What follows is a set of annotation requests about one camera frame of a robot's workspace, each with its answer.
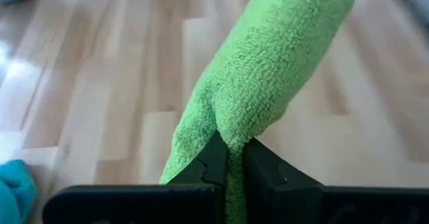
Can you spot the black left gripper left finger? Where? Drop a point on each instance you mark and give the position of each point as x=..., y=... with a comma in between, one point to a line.
x=209, y=167

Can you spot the teal microfiber towel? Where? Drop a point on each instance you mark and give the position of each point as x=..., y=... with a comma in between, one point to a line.
x=15, y=190

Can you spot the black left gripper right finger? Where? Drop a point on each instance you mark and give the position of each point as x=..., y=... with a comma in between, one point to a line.
x=264, y=177

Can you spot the green microfiber towel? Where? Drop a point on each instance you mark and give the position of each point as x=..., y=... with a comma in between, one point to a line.
x=261, y=66

